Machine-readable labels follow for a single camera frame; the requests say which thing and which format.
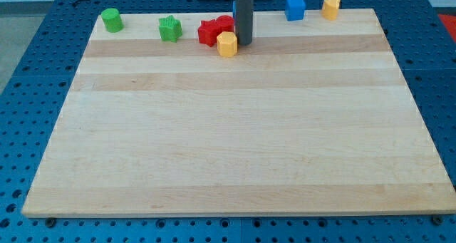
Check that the grey cylindrical robot arm rod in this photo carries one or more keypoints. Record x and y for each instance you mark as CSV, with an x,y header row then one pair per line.
x,y
244,21

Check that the red star block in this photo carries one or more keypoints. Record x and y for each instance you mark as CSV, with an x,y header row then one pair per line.
x,y
208,32

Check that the green star block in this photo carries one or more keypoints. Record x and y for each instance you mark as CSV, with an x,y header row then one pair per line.
x,y
170,28

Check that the red cylinder block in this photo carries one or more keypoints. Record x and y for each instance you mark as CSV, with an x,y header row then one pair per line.
x,y
225,23

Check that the large wooden board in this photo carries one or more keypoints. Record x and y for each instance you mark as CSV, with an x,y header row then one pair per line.
x,y
313,118

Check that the blue block behind rod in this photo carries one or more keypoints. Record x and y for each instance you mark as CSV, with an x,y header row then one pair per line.
x,y
234,9

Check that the yellow half-round block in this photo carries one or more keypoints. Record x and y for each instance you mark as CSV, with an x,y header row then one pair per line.
x,y
330,9

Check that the blue cube block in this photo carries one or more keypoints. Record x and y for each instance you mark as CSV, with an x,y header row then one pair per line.
x,y
295,10

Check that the green cylinder block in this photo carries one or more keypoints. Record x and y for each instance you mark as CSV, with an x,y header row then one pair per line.
x,y
112,20

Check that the yellow hexagon block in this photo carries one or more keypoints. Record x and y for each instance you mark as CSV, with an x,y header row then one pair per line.
x,y
227,44

